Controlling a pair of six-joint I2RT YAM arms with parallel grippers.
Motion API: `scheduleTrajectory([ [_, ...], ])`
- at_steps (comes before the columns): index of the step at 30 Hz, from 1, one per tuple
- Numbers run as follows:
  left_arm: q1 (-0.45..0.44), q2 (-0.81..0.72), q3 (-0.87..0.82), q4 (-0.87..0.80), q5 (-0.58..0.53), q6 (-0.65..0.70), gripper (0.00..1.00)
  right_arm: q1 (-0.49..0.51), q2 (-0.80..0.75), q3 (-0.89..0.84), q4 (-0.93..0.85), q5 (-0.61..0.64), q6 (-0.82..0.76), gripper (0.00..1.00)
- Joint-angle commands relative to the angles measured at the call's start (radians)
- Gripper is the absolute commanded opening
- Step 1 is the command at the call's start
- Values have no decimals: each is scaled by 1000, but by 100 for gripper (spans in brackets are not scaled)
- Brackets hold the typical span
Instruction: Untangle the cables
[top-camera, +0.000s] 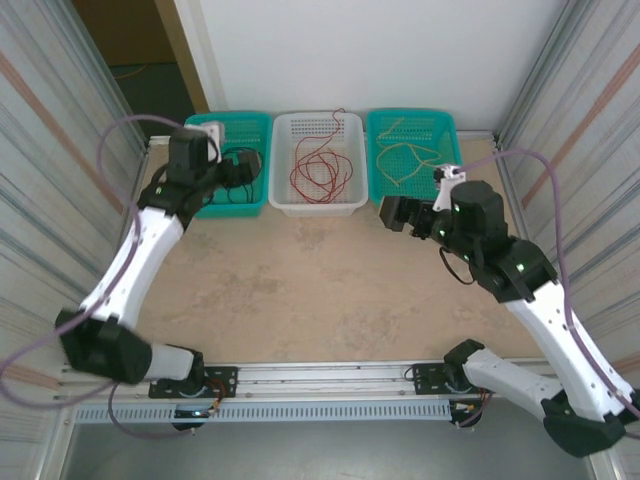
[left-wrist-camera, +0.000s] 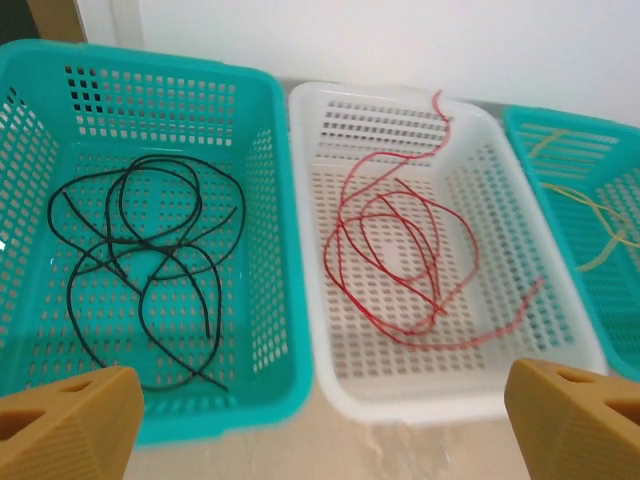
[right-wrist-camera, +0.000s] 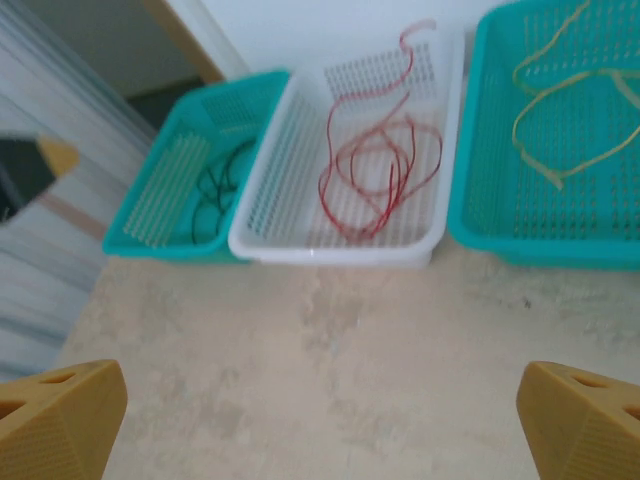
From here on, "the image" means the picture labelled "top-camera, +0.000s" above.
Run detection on right gripper black wire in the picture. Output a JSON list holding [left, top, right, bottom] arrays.
[[438, 247, 476, 287]]

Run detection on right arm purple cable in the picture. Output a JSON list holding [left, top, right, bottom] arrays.
[[457, 149, 640, 430]]

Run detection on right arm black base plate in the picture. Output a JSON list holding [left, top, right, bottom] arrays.
[[411, 360, 503, 396]]

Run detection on arm base wires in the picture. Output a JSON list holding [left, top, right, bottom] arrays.
[[204, 378, 237, 417], [449, 382, 489, 416]]

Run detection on teal plastic basket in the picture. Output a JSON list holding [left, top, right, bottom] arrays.
[[182, 110, 274, 220], [366, 108, 470, 217]]

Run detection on aluminium mounting rail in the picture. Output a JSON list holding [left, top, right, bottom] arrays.
[[52, 357, 599, 406]]

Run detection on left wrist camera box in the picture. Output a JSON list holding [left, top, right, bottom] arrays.
[[187, 119, 226, 164]]

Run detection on thin red cable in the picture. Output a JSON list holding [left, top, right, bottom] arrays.
[[289, 149, 351, 205], [293, 107, 346, 166]]

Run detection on right arm base wires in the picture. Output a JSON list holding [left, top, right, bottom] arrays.
[[449, 382, 489, 416]]

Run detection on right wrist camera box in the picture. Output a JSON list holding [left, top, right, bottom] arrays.
[[432, 163, 467, 212]]

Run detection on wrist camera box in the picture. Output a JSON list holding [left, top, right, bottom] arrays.
[[187, 119, 226, 164], [432, 163, 467, 212]]

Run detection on brown wooden door frame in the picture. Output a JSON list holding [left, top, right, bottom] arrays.
[[153, 0, 211, 114]]

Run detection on bundle of wires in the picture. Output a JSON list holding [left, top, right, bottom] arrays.
[[297, 152, 354, 201]]

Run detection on thin yellow cable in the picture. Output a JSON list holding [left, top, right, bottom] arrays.
[[375, 142, 444, 189], [375, 116, 407, 149]]

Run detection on white plastic basket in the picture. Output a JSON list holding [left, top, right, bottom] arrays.
[[268, 111, 370, 219]]

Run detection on grey slotted cable duct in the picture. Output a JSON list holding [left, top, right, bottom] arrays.
[[73, 402, 454, 425]]

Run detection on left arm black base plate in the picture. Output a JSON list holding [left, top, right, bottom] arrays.
[[148, 366, 239, 400]]

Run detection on left arm base wires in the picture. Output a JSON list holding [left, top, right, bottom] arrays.
[[204, 378, 237, 417]]

